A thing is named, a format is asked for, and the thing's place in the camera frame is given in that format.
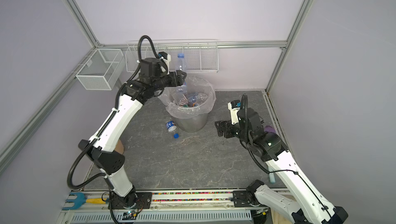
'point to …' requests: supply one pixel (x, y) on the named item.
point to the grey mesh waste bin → (191, 125)
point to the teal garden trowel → (271, 177)
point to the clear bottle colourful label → (181, 92)
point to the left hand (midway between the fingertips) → (180, 75)
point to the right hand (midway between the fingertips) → (224, 122)
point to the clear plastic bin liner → (193, 99)
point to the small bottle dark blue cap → (171, 126)
